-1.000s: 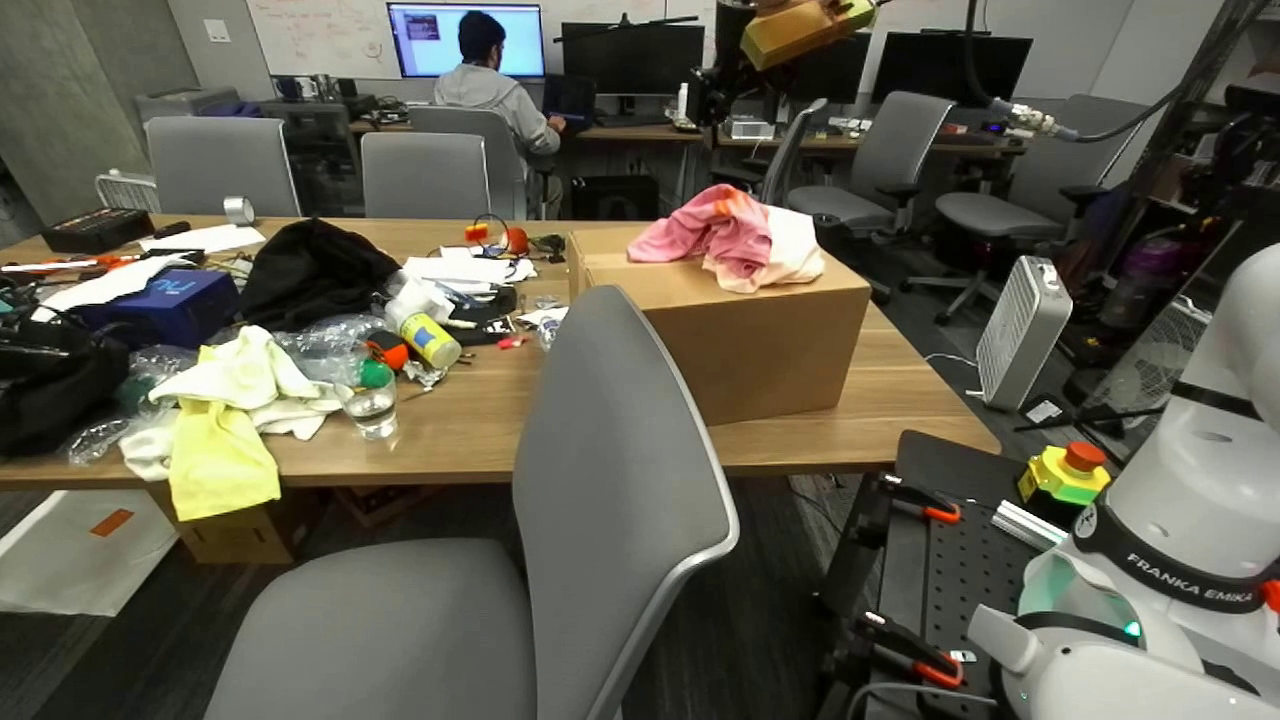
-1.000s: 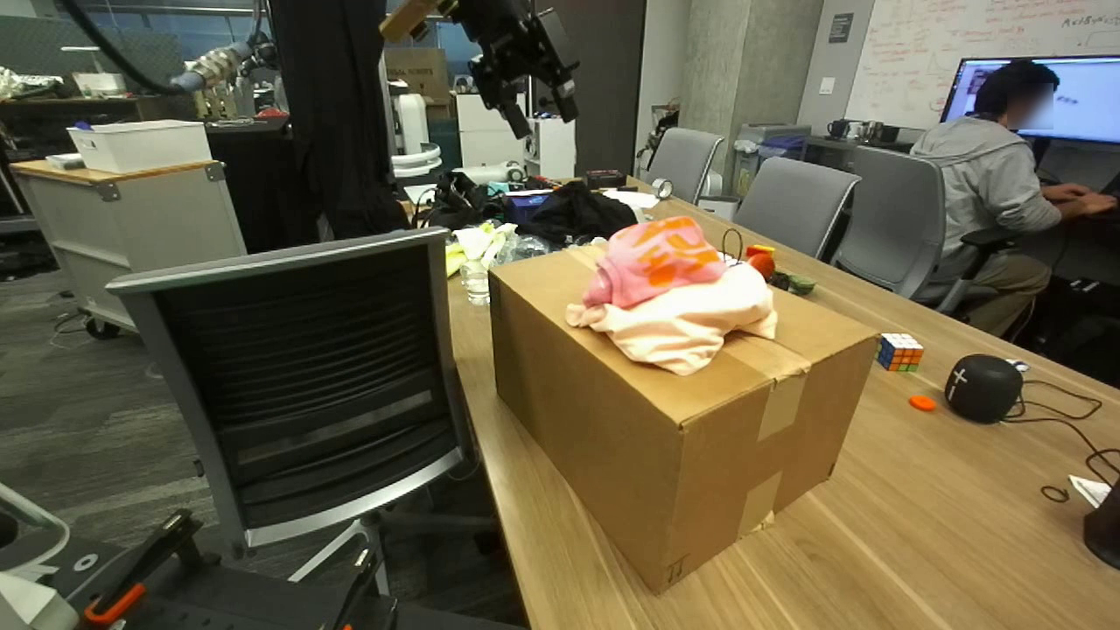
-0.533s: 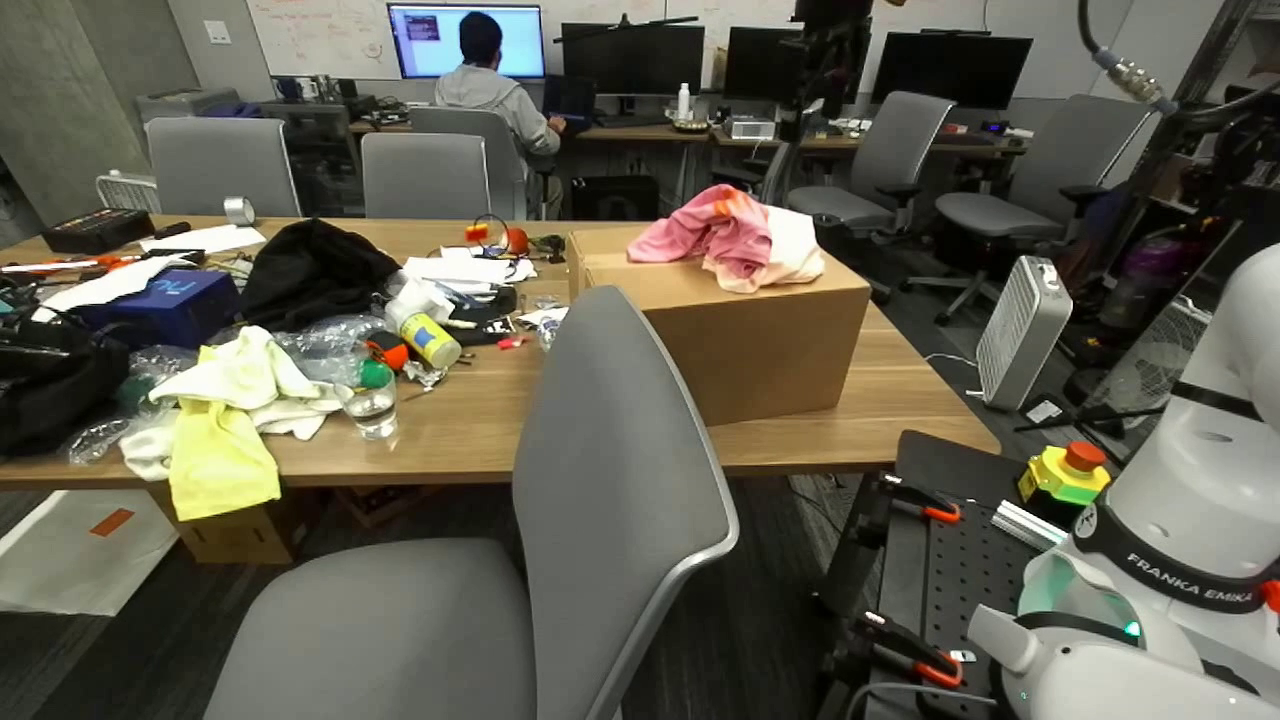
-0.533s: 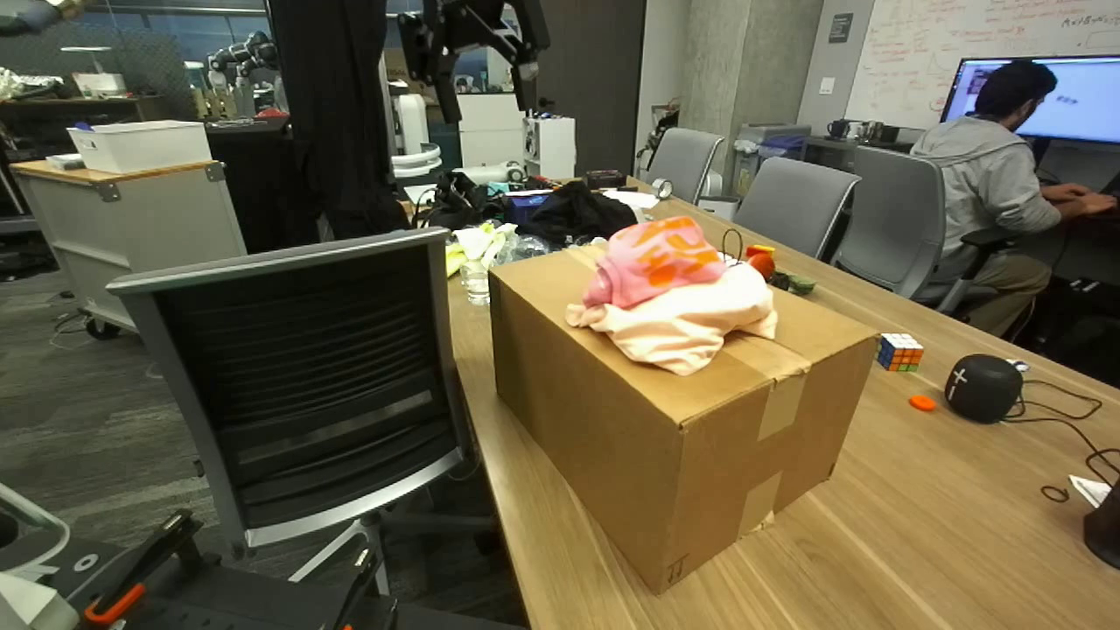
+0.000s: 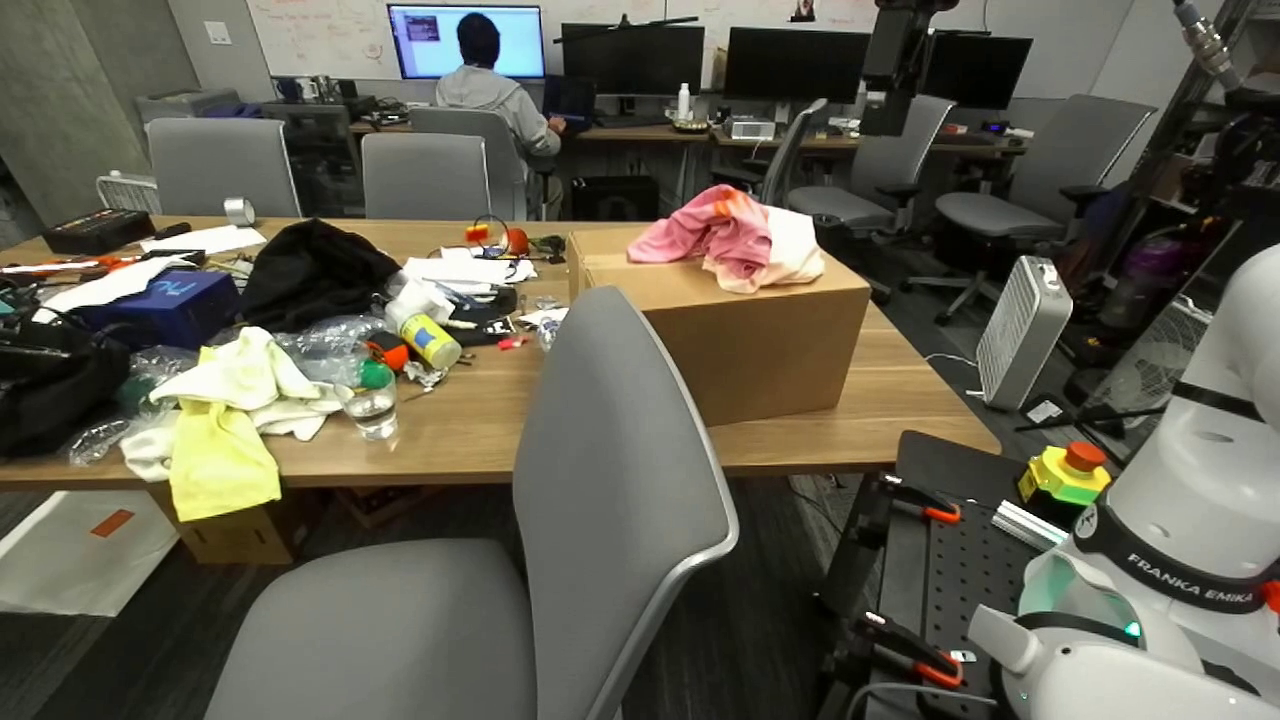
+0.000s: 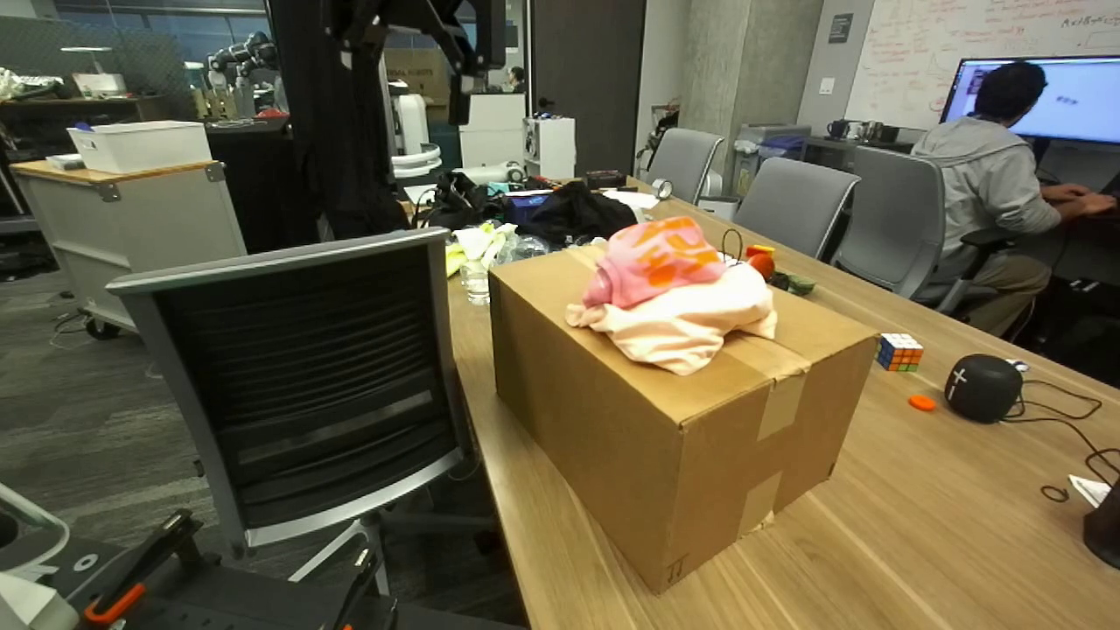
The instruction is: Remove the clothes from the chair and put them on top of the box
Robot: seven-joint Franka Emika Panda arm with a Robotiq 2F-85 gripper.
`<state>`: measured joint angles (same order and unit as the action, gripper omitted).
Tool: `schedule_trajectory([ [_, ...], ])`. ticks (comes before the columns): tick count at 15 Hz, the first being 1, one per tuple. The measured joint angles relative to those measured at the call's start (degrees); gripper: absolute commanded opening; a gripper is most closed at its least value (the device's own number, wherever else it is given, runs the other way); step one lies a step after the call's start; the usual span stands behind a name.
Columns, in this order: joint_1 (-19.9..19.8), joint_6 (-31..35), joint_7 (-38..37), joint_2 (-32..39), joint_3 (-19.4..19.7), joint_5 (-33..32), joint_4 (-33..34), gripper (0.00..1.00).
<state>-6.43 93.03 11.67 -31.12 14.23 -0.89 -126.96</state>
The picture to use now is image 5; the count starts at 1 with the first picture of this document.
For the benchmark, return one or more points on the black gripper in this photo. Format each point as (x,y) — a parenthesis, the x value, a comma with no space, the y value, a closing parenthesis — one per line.
(917,46)

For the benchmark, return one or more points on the peach cloth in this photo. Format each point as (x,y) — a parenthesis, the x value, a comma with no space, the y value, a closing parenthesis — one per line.
(799,245)

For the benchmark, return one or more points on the pink cloth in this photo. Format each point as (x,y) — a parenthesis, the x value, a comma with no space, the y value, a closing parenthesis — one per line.
(715,232)

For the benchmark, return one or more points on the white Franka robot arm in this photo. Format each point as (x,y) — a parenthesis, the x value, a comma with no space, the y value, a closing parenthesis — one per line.
(1200,466)

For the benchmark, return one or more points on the grey office chair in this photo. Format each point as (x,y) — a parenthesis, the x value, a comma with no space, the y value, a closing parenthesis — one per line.
(900,153)
(223,164)
(426,176)
(1064,160)
(614,521)
(513,164)

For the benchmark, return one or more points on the brown cardboard box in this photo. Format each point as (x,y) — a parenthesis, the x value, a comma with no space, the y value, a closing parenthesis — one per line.
(744,353)

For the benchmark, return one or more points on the black clothes pile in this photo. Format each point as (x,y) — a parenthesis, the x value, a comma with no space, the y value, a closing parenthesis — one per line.
(312,275)

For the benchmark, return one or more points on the blue box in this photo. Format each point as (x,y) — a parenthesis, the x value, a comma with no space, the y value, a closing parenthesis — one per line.
(164,305)

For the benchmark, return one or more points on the small cardboard box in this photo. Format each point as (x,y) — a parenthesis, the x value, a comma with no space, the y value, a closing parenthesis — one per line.
(236,537)

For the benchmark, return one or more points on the dark computer monitor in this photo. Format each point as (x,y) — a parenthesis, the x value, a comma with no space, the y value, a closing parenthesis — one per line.
(980,69)
(634,56)
(799,66)

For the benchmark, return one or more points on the white space heater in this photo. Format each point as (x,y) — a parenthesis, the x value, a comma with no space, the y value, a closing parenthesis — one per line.
(1026,332)

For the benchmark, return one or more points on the wooden office desk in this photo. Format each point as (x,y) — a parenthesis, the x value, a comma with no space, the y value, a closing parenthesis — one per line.
(627,133)

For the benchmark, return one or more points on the purple bottle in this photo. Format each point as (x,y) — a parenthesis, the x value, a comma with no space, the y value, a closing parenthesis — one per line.
(1158,280)

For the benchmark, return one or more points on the dark green toy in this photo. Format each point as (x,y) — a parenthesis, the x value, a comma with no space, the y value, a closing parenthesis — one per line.
(549,249)

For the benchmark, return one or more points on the orange black bar clamp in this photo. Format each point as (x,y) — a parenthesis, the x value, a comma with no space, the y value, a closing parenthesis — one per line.
(912,651)
(922,506)

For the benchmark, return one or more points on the yellow red emergency stop button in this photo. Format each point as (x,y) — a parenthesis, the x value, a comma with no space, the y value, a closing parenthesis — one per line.
(1064,479)

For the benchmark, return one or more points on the orange toy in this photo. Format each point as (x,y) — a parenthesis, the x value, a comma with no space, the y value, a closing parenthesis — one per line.
(519,241)

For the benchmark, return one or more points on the seated person grey hoodie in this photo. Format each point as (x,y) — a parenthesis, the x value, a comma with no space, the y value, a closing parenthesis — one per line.
(495,100)

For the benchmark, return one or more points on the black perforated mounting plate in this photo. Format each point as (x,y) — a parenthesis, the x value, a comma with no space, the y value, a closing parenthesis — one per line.
(932,572)

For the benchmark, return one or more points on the white crumpled bag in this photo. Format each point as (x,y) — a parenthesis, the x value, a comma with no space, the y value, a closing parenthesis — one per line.
(462,276)

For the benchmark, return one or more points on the lit computer monitor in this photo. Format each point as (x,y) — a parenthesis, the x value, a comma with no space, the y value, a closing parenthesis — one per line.
(426,43)

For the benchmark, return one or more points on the yellow green canister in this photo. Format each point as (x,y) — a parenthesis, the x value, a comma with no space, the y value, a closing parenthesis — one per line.
(430,343)

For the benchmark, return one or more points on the clear bottle green cap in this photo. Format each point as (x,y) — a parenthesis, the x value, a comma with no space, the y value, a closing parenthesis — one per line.
(377,406)

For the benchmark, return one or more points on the white cloth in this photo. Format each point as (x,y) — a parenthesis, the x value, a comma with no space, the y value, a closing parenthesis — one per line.
(247,375)

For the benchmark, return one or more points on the yellow cloth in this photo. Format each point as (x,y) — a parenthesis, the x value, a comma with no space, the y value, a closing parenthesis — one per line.
(223,461)

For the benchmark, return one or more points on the white paper sheets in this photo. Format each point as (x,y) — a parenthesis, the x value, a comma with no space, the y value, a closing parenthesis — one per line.
(112,280)

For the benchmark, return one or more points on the black flat case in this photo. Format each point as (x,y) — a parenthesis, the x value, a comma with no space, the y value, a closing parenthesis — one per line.
(97,228)

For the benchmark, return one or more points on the black bag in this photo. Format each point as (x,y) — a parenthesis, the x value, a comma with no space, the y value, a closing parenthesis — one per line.
(54,387)

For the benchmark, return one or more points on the white bag orange label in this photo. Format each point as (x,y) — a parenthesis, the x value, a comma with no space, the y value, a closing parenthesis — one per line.
(75,553)

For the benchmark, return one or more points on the wall whiteboard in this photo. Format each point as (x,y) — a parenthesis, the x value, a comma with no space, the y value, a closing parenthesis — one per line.
(322,33)

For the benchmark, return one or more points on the wall light switch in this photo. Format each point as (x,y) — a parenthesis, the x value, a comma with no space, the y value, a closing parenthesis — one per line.
(217,33)

